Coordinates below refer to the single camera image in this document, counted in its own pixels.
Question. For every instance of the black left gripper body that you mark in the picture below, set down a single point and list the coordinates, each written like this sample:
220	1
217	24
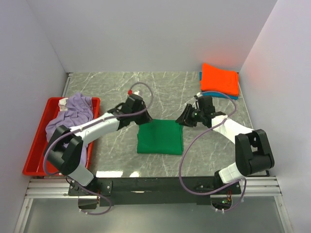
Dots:
142	107

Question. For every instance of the white pink garment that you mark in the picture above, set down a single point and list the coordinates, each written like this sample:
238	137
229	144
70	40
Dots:
62	104

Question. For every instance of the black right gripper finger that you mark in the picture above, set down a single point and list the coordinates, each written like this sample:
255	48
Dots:
187	122
188	111

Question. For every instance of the green t-shirt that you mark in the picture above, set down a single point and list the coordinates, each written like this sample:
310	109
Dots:
160	137

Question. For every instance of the black base beam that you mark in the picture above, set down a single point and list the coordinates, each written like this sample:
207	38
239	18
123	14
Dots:
150	190

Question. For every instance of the lavender t-shirt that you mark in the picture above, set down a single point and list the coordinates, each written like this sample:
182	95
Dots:
80	111

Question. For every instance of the folded teal t-shirt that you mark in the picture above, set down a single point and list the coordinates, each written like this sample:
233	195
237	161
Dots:
215	94

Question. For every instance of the folded orange t-shirt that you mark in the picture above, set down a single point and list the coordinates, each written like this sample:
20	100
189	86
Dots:
220	80

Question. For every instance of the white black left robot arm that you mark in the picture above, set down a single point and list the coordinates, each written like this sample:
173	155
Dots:
65	146

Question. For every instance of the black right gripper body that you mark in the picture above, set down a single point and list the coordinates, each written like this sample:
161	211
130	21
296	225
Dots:
199	114

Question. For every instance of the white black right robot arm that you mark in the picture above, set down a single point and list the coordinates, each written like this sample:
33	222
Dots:
253	153

